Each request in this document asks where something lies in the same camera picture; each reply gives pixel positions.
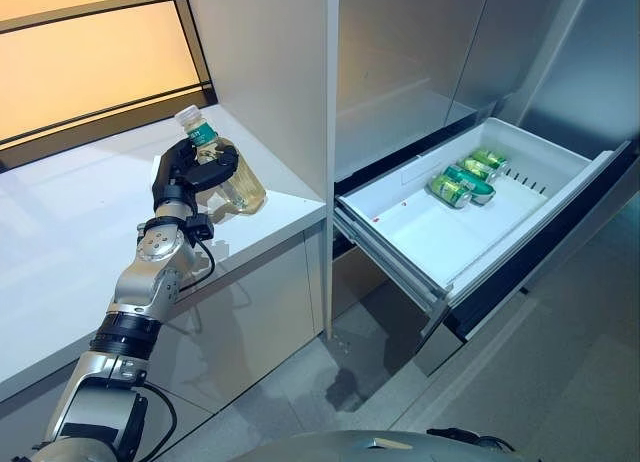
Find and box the light green drink can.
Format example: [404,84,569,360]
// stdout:
[456,155,504,184]
[426,174,473,210]
[469,149,511,173]

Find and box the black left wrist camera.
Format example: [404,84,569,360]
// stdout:
[186,213,217,242]

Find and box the fridge drawer with white bin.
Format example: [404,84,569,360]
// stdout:
[332,116,634,378]

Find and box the yellow drink bottle white cap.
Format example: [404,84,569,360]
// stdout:
[173,106,269,216]

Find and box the black framed backlit window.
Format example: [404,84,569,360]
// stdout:
[0,0,219,171]

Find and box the teal green drink can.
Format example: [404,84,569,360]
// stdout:
[442,164,497,207]

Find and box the stainless steel fridge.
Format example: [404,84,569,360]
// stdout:
[328,0,640,338]

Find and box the white tall cabinet panel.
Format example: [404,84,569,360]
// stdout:
[182,0,342,339]

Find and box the grey robot torso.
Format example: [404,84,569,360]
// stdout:
[228,429,517,462]

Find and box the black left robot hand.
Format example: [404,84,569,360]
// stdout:
[151,137,240,217]

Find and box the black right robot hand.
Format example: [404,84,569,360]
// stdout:
[427,425,516,452]

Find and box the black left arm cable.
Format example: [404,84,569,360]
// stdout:
[139,234,218,456]

